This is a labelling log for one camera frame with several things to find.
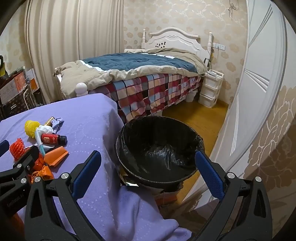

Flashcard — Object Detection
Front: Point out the black lined trash bin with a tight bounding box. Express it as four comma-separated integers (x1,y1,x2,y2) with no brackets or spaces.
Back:
115,115,205,191

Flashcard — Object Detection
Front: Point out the red foam fruit net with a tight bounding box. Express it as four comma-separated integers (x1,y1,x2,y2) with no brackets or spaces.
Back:
10,138,25,161

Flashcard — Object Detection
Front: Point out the cardboard box with labels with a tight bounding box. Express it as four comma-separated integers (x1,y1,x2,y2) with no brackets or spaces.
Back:
0,72,26,105

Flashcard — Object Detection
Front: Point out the white wardrobe door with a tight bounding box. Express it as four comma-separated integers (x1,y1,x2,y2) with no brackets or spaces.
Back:
182,0,296,207

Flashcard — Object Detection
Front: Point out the orange paper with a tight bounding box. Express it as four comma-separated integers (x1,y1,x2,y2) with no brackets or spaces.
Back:
44,146,69,167

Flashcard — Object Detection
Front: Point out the small white bin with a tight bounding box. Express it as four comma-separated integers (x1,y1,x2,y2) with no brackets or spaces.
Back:
185,90,198,102

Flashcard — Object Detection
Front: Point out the white plastic drawer unit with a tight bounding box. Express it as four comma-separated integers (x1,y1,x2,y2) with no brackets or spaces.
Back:
198,69,224,108

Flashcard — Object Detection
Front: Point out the white tissue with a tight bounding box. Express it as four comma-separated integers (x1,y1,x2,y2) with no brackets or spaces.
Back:
35,125,54,138

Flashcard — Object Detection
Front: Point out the yellow tube black cap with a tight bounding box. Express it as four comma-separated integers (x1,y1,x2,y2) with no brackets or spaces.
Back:
44,116,55,126

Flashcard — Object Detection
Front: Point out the white teal toothpaste tube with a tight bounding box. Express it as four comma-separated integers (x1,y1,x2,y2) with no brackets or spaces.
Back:
35,130,45,157

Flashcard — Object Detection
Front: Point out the white wall socket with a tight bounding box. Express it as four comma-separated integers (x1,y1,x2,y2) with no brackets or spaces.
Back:
212,43,226,51

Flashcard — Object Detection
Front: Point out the blue beige quilt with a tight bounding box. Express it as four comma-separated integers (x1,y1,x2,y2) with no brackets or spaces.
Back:
53,48,207,99

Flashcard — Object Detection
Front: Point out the white orange small box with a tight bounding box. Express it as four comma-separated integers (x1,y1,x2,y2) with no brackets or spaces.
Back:
26,68,39,93

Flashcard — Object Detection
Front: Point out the beige pleated curtain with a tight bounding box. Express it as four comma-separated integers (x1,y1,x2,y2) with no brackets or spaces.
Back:
25,1,124,103

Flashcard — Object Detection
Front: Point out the purple paper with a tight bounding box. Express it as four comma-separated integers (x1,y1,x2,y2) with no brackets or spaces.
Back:
51,118,64,134

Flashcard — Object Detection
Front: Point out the plaid bed sheet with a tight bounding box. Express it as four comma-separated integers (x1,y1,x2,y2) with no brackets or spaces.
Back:
92,74,202,123

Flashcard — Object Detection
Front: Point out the yellow foam fruit net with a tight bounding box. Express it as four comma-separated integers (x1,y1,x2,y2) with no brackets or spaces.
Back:
25,120,40,138

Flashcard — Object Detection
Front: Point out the red bottle black cap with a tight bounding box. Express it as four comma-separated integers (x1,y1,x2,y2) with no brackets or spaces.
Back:
41,133,67,146

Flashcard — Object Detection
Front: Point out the orange wrapper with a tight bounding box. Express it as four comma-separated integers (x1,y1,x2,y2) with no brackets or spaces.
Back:
31,166,54,184

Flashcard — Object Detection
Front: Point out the purple table cloth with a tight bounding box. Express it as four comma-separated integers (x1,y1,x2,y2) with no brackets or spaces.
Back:
1,94,192,240

